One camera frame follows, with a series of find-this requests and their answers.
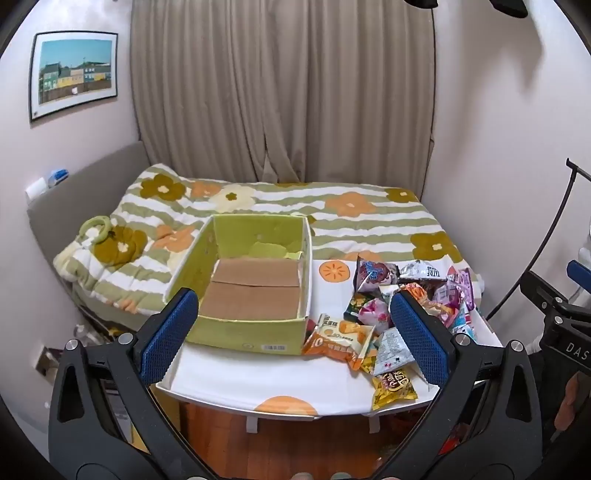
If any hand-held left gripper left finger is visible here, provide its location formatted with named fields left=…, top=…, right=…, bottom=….
left=48, top=287, right=218, bottom=480

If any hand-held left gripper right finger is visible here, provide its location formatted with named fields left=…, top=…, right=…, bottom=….
left=390, top=290, right=543, bottom=480

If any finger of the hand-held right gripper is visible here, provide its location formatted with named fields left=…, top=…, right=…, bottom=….
left=522, top=260, right=591, bottom=324

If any yellow chocolate snack packet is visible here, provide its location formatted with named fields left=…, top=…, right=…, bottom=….
left=370, top=367, right=419, bottom=411

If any orange snack packet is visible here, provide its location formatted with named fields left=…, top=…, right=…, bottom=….
left=301, top=314, right=376, bottom=371

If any green cardboard box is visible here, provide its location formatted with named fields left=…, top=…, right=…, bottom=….
left=164, top=213, right=315, bottom=356

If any white grey snack packet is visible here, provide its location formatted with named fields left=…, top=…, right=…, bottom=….
left=369, top=327, right=416, bottom=377

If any silver snack packet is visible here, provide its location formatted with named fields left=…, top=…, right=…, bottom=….
left=398, top=259, right=448, bottom=283

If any black tripod stand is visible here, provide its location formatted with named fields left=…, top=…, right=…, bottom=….
left=482, top=158, right=591, bottom=321

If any purple lollipop packet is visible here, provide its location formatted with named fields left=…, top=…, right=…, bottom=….
left=353, top=255, right=400, bottom=293

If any floral striped blanket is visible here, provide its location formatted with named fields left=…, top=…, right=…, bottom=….
left=52, top=162, right=476, bottom=319

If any grey headboard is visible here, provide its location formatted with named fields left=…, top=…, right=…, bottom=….
left=26, top=141, right=151, bottom=278

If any beige curtain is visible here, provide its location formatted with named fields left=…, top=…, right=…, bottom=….
left=130, top=0, right=437, bottom=186

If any framed picture of houses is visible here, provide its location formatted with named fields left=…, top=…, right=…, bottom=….
left=28, top=31, right=120, bottom=123

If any wall outlet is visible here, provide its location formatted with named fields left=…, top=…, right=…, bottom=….
left=34, top=345, right=61, bottom=381

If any green ring toy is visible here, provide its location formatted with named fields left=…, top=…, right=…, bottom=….
left=78, top=215, right=114, bottom=244

